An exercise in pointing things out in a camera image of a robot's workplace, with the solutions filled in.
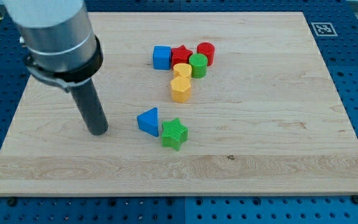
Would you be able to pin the white fiducial marker tag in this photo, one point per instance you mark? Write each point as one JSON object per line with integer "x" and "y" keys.
{"x": 324, "y": 29}

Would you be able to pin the yellow hexagon block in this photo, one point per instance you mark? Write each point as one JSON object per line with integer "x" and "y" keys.
{"x": 180, "y": 89}

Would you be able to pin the green cylinder block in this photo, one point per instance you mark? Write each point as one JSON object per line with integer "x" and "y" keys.
{"x": 199, "y": 63}

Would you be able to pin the yellow heart block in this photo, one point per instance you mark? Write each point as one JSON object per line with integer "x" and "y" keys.
{"x": 182, "y": 70}

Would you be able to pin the green star block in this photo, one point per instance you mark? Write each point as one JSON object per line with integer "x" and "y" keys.
{"x": 174, "y": 134}

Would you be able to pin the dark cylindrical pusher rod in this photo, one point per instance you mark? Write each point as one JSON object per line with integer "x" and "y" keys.
{"x": 90, "y": 107}

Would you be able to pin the blue triangle block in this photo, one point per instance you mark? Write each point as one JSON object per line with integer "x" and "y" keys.
{"x": 148, "y": 122}

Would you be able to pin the wooden board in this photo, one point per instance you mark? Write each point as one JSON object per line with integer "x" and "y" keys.
{"x": 266, "y": 120}

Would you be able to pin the red cylinder block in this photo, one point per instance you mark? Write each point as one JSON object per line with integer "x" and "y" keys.
{"x": 207, "y": 49}

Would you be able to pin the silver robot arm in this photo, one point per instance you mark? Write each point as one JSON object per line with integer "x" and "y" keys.
{"x": 57, "y": 33}

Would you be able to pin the red star block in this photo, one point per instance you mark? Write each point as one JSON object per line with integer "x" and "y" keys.
{"x": 180, "y": 54}

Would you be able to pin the blue cube block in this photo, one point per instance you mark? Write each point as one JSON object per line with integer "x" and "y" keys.
{"x": 161, "y": 57}

